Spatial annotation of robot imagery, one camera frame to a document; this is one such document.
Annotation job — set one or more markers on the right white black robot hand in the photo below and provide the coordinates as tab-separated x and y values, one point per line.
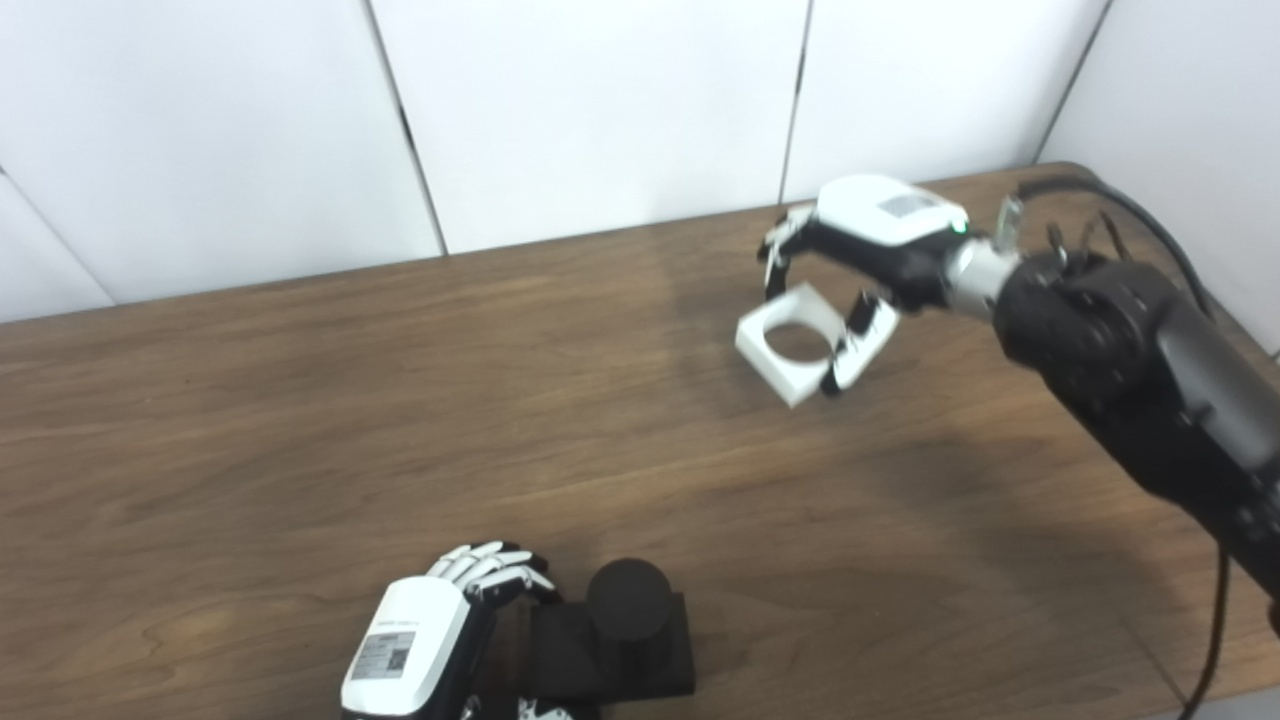
880	220

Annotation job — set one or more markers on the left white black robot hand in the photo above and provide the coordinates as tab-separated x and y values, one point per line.
410	640

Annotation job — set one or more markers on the white square piece with hole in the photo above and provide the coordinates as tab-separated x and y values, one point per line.
785	378

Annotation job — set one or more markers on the black peg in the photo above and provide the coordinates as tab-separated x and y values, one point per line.
625	600

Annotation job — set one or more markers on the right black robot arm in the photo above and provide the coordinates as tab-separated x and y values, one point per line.
1130	350

